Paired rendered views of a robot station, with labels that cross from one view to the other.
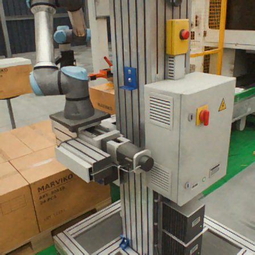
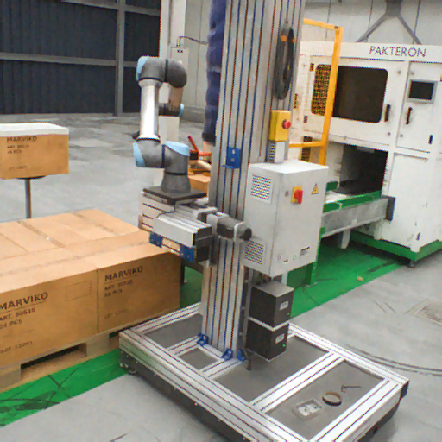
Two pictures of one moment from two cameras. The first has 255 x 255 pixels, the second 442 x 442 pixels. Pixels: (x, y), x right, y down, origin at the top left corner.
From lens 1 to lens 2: 1.13 m
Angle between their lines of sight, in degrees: 8
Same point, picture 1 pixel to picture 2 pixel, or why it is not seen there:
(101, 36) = not seen: hidden behind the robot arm
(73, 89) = (175, 163)
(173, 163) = (268, 236)
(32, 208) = (96, 299)
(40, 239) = (96, 342)
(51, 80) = (155, 153)
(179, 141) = (275, 214)
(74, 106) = (173, 179)
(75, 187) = (143, 284)
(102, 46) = (171, 122)
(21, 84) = (52, 161)
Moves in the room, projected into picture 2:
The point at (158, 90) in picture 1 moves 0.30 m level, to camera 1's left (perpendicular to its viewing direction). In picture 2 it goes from (261, 169) to (191, 166)
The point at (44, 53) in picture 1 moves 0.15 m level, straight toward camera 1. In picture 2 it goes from (150, 126) to (158, 130)
